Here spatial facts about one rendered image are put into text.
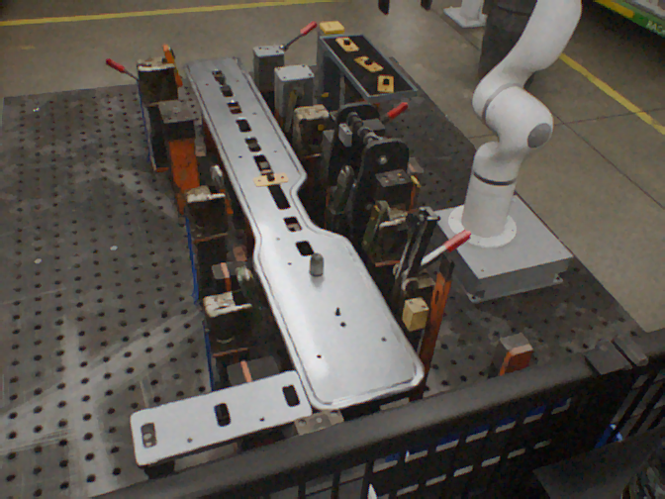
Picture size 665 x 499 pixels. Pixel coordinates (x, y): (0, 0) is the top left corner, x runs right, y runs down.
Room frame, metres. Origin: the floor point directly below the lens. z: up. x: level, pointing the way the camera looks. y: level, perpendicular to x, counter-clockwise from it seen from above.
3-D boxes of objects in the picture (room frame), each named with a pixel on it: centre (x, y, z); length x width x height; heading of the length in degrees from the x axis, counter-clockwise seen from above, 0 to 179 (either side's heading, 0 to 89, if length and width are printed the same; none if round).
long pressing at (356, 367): (1.28, 0.17, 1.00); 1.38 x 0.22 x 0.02; 23
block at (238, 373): (0.69, 0.12, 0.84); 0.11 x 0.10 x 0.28; 113
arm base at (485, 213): (1.39, -0.42, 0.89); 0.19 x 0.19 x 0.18
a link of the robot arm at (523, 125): (1.36, -0.43, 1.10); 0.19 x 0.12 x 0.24; 25
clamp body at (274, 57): (1.87, 0.24, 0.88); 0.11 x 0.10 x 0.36; 113
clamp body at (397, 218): (1.07, -0.13, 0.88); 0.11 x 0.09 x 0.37; 113
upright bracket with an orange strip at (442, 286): (0.80, -0.20, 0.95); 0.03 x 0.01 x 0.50; 23
